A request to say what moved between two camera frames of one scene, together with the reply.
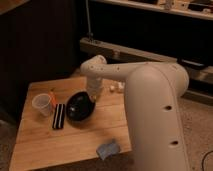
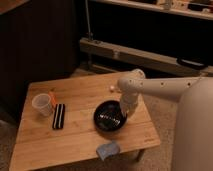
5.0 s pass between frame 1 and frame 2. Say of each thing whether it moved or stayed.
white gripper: moved
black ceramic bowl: moved
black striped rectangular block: stayed
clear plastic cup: stayed
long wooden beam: stayed
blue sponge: stayed
